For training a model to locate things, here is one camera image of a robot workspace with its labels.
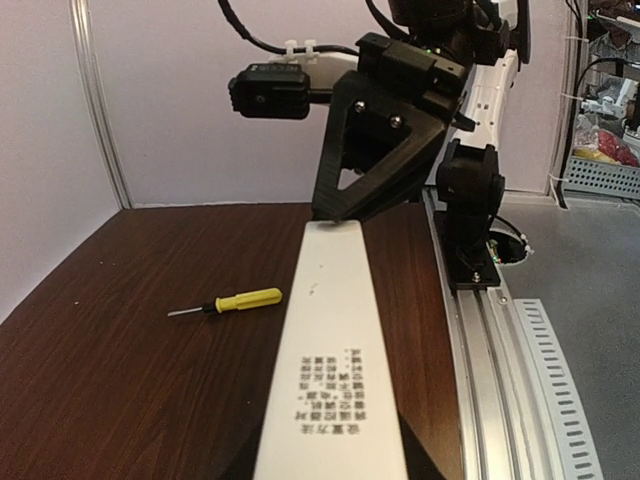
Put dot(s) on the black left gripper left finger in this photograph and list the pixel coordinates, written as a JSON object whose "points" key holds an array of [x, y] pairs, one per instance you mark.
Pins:
{"points": [[242, 465]]}

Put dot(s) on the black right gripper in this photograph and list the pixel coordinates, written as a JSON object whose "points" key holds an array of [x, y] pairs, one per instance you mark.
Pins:
{"points": [[382, 140]]}

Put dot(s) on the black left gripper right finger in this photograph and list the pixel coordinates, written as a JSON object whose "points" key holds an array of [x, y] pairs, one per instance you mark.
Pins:
{"points": [[419, 459]]}

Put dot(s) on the white remote control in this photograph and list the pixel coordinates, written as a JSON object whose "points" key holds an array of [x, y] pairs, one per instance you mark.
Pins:
{"points": [[331, 411]]}

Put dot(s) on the yellow handled screwdriver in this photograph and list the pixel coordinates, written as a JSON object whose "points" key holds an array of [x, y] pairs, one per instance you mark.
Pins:
{"points": [[237, 302]]}

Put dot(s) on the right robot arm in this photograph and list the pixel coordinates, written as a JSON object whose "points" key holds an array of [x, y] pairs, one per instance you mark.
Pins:
{"points": [[493, 39]]}

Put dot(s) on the aluminium front rail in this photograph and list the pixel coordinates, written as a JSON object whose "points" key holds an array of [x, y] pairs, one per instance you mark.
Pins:
{"points": [[505, 424]]}

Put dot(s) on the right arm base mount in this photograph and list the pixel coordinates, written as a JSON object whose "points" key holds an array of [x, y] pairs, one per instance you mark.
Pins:
{"points": [[466, 268]]}

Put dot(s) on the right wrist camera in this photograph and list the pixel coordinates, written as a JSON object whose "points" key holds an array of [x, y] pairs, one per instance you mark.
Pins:
{"points": [[291, 81]]}

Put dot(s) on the perforated cable tray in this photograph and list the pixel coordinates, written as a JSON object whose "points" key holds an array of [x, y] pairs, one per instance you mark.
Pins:
{"points": [[571, 430]]}

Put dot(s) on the aluminium corner post left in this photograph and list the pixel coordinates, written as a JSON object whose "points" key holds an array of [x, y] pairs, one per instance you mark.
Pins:
{"points": [[96, 102]]}

